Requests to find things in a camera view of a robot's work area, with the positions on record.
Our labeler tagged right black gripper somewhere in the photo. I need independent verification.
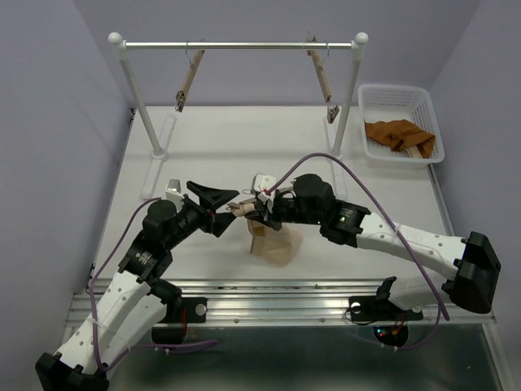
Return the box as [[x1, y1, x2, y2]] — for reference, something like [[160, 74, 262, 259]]
[[243, 195, 323, 232]]

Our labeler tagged beige underwear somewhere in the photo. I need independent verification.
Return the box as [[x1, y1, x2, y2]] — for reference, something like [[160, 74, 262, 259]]
[[247, 221, 303, 266]]

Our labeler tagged aluminium mounting rail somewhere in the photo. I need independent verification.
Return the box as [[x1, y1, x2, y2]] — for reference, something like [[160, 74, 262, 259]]
[[67, 279, 496, 329]]

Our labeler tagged white metal clothes rack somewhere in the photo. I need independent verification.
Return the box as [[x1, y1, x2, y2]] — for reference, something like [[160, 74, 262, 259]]
[[107, 32, 369, 200]]

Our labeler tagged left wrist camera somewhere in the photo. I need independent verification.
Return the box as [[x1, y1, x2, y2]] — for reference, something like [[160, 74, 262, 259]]
[[165, 179, 184, 209]]

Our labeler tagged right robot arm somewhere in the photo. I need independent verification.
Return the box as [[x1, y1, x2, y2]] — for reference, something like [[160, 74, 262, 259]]
[[239, 174, 501, 318]]

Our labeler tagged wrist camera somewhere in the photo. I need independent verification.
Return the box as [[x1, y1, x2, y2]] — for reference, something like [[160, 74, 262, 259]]
[[250, 173, 277, 203], [165, 179, 184, 209]]

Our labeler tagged brown underwear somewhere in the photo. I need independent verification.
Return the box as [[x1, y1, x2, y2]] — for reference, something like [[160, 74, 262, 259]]
[[364, 120, 436, 159]]

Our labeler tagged empty left wooden hanger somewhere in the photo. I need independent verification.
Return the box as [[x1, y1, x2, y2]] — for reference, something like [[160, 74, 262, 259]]
[[175, 41, 205, 112]]

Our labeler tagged white plastic basket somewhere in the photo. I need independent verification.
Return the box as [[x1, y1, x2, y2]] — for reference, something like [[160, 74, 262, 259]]
[[358, 84, 444, 169]]

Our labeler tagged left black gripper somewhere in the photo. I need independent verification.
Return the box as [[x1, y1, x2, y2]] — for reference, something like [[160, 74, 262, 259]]
[[164, 181, 239, 249]]

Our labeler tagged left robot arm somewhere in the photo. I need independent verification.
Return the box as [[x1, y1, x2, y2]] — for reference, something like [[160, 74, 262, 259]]
[[35, 182, 239, 390]]

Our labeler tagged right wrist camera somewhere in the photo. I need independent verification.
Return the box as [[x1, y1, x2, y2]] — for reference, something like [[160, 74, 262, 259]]
[[250, 173, 277, 203]]

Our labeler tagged wooden clip hanger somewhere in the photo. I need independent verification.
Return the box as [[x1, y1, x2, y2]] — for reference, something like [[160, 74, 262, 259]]
[[226, 196, 266, 257], [306, 50, 340, 124]]

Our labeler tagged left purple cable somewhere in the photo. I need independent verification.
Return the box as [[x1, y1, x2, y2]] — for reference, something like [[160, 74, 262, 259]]
[[87, 197, 219, 374]]

